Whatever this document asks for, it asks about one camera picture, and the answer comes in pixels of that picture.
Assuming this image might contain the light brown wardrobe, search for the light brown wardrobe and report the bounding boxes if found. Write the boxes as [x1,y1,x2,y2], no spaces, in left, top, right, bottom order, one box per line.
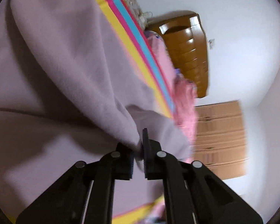
[193,101,248,180]

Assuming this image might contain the crumpled pink quilt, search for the crumpled pink quilt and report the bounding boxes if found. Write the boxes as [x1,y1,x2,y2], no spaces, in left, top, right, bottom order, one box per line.
[173,73,199,145]

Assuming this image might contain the striped multicolour blanket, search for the striped multicolour blanket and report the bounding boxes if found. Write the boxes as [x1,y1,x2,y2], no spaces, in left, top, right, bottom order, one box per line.
[0,0,188,223]

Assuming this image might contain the pink bed sheet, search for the pink bed sheet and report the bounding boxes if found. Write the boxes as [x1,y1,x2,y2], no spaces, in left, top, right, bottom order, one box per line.
[144,31,176,93]

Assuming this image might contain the glossy brown wooden headboard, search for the glossy brown wooden headboard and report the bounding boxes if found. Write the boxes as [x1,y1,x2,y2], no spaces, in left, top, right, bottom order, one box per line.
[147,11,209,98]

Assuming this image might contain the floral covered nightstand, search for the floral covered nightstand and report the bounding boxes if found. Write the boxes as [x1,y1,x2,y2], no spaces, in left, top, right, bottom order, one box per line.
[123,0,153,30]

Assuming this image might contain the wall power socket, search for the wall power socket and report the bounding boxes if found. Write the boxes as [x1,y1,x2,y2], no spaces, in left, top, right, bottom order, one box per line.
[208,38,215,50]

